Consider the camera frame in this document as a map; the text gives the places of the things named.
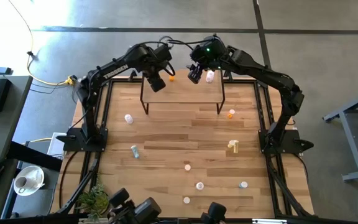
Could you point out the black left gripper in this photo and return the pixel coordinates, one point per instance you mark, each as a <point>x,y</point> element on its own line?
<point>155,79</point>

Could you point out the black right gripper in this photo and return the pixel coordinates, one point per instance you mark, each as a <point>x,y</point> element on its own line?
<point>205,57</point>

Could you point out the white plastic bottle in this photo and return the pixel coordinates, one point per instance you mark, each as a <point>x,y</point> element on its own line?
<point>209,76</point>

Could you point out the orange pill bottle white cap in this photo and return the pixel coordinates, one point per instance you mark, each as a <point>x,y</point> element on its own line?
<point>171,78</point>
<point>187,167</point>
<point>230,114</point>

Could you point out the small clear bottle white cap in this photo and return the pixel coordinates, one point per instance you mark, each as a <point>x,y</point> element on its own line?
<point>129,119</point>

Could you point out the light blue pill bottle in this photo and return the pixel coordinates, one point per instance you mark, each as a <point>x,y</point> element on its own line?
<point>135,152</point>

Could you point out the clear jar green label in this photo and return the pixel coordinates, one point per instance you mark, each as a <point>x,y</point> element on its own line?
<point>199,186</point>

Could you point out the pale yellow bottle white pills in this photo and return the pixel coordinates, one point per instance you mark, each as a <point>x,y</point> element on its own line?
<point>186,200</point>

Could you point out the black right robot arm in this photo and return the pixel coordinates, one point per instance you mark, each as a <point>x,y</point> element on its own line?
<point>259,71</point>

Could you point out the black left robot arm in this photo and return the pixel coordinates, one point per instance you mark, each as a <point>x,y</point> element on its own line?
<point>115,72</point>

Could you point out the wooden shelf black metal legs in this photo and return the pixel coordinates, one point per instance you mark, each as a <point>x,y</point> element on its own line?
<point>182,91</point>

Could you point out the pale yellow pill bottle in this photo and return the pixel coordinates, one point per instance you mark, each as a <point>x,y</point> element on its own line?
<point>236,150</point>

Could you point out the white paper sheet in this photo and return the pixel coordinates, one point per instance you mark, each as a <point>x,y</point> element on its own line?
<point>54,146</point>

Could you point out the green potted plant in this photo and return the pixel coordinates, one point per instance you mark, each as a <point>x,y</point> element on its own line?
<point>95,200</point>

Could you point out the white cup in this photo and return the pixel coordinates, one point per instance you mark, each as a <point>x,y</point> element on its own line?
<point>21,182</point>

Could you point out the grey metal stand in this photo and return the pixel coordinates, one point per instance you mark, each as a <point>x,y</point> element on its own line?
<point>351,140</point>

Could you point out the black aluminium table frame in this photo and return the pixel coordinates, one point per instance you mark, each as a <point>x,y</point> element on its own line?
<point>120,80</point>

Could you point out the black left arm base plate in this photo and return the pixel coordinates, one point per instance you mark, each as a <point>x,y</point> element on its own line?
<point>82,147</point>

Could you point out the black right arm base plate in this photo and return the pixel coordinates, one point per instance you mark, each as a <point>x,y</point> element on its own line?
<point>291,143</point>

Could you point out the silver metal bracket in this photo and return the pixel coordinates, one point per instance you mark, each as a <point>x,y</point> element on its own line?
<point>269,221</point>

